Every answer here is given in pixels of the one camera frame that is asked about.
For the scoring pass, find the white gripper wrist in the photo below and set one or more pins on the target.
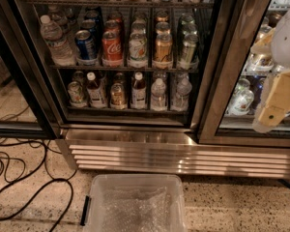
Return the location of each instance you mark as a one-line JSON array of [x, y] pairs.
[[287, 45]]

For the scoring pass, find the blue pepsi can front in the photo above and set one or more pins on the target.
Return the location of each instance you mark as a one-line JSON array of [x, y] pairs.
[[85, 44]]

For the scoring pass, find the blue pepsi can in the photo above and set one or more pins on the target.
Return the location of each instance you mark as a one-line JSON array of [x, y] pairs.
[[90, 25], [85, 44]]

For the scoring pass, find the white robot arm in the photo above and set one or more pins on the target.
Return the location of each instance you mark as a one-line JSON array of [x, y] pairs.
[[280, 46]]

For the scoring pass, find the green silver soda can front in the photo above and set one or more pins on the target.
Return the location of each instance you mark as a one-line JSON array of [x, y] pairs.
[[189, 47]]

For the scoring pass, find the orange gold soda can front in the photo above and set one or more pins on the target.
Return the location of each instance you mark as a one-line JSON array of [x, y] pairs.
[[163, 48]]

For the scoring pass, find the clear water bottle bottom shelf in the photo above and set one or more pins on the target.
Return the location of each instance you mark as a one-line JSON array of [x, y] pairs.
[[158, 95]]

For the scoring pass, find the clear water bottle shelf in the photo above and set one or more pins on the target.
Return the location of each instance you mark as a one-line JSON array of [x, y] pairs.
[[57, 42], [158, 95]]

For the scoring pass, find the stainless steel fridge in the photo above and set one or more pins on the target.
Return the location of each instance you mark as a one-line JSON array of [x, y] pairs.
[[41, 107]]

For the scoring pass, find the steel fridge grille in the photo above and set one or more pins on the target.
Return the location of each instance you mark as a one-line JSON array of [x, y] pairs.
[[183, 159]]

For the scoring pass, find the white green soda can front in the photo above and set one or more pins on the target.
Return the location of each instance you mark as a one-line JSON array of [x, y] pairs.
[[138, 47]]

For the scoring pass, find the gold can bottom shelf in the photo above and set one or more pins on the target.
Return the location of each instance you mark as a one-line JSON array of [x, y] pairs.
[[118, 98]]

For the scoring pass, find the red coca-cola can front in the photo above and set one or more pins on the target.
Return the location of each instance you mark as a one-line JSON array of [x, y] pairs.
[[111, 44]]

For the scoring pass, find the red coca-cola can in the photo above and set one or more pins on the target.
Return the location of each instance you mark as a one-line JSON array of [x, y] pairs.
[[112, 26], [111, 44]]

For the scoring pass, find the small can bottom shelf left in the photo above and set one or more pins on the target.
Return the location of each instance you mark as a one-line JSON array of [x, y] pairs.
[[77, 97]]

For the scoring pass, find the clear water bottle middle shelf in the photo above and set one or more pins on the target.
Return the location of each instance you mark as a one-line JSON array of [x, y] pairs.
[[57, 42]]

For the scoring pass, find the clear water bottle bottom right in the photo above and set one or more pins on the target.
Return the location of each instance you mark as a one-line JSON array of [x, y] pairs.
[[180, 99]]

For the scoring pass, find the dark juice bottle white cap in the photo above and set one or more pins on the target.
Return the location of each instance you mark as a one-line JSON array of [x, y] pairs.
[[138, 92]]

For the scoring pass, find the brown tea bottle white cap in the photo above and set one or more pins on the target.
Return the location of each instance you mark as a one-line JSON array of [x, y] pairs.
[[95, 91]]

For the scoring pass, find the clear plastic storage bin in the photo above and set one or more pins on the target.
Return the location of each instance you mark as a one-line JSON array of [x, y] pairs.
[[135, 203]]

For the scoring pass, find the open fridge door frame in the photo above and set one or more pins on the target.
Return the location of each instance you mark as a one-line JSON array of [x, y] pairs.
[[234, 89]]

